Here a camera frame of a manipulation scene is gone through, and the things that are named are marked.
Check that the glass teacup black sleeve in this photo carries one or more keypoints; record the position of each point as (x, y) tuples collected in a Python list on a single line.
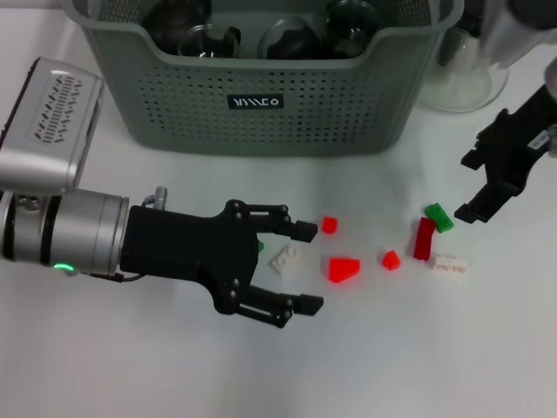
[(348, 30), (209, 43), (291, 43)]

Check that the dark red long toy brick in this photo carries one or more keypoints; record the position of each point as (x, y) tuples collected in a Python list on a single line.
[(424, 241)]

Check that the glass carafe with black lid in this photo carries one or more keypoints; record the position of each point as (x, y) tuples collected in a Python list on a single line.
[(457, 87)]

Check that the grey-green perforated storage bin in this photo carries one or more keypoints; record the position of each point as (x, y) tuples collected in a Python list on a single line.
[(304, 122)]

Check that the small red toy brick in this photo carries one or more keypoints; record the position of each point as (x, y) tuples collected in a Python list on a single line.
[(391, 260), (329, 225)]

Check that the long white toy brick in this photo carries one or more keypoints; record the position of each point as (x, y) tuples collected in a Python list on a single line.
[(452, 264)]

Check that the red wedge toy brick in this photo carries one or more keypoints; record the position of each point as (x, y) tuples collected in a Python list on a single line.
[(344, 269)]

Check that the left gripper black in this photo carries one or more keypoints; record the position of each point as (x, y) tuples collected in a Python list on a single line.
[(187, 248)]

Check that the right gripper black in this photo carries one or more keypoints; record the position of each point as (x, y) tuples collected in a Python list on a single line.
[(513, 148)]

